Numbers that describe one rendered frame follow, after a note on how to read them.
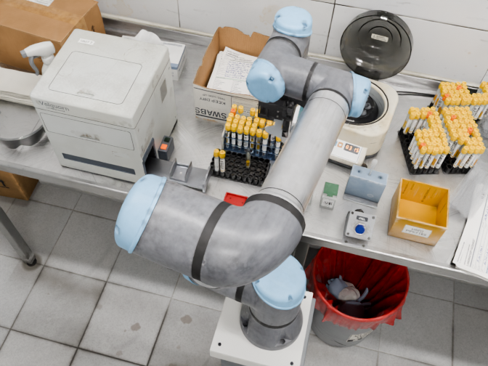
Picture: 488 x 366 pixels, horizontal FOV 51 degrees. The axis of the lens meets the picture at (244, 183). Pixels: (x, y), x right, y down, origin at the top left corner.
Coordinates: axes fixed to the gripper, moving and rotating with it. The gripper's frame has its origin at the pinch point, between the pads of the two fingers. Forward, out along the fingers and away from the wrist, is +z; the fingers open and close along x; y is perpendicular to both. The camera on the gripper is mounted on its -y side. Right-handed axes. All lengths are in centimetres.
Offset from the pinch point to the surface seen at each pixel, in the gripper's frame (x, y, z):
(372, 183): -5.3, -24.7, 17.6
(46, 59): -15, 75, 7
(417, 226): 4.2, -37.9, 18.9
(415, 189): -8.5, -36.9, 20.3
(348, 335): 10, -35, 93
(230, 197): 4.6, 13.1, 26.6
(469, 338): -11, -88, 114
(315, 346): 11, -26, 114
